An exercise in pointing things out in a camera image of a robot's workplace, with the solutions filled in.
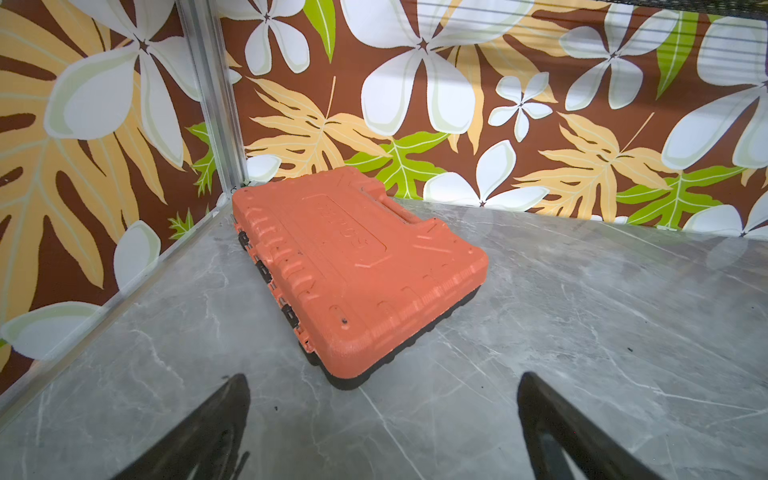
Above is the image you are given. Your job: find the red plastic tool case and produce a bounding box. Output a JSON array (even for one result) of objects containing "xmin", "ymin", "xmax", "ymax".
[{"xmin": 232, "ymin": 167, "xmax": 489, "ymax": 390}]

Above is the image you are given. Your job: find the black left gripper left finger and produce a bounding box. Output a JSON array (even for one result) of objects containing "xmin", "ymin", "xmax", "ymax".
[{"xmin": 115, "ymin": 373, "xmax": 251, "ymax": 479}]

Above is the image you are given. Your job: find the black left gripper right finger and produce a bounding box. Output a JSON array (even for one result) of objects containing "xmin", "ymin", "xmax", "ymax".
[{"xmin": 517, "ymin": 371, "xmax": 660, "ymax": 479}]

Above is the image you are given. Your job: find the aluminium frame post left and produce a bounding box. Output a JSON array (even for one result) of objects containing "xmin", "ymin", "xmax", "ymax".
[{"xmin": 176, "ymin": 0, "xmax": 248, "ymax": 197}]

